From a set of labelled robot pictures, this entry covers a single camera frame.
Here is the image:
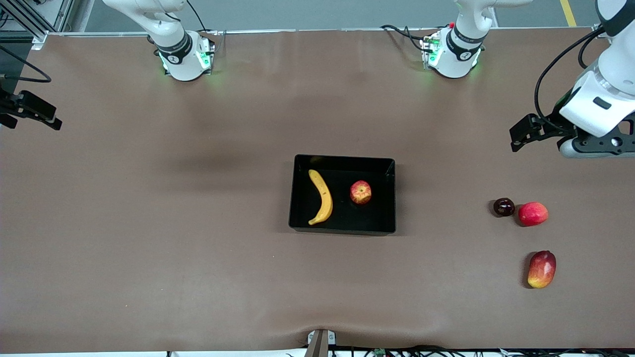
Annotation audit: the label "black left base cable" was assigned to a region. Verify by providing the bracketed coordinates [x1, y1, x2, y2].
[380, 24, 449, 53]

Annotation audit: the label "aluminium frame with black struts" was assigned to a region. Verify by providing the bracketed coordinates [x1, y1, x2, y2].
[0, 0, 75, 50]

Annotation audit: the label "red yellow mango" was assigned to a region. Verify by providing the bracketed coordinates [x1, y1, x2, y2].
[527, 250, 557, 289]

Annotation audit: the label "dark purple plum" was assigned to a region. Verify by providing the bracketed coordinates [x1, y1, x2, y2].
[493, 197, 515, 218]

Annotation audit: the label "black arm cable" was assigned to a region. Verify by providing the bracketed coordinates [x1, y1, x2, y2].
[0, 46, 52, 83]
[534, 24, 610, 135]

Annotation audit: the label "grey metal camera mount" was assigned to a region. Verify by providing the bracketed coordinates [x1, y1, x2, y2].
[304, 329, 337, 357]

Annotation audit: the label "black base cable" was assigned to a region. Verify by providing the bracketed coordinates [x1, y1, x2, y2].
[380, 24, 449, 53]
[185, 0, 208, 33]

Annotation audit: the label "black right base cable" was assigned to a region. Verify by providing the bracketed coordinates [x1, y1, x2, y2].
[185, 0, 208, 33]

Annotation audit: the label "red peach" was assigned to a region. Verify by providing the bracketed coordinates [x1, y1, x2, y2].
[518, 201, 549, 227]

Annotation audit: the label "red yellow apple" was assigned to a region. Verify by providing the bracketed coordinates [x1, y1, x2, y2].
[350, 180, 372, 205]

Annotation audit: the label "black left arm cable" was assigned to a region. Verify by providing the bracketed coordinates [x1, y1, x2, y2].
[534, 24, 610, 135]

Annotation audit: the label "black plastic box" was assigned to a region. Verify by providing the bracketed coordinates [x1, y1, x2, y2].
[288, 154, 396, 236]

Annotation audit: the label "yellow banana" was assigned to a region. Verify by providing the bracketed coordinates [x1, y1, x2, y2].
[308, 169, 334, 226]

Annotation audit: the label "large table mat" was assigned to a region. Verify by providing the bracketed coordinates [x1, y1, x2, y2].
[0, 27, 635, 354]

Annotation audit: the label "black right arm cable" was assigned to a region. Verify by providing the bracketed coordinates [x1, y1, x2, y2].
[0, 46, 52, 83]

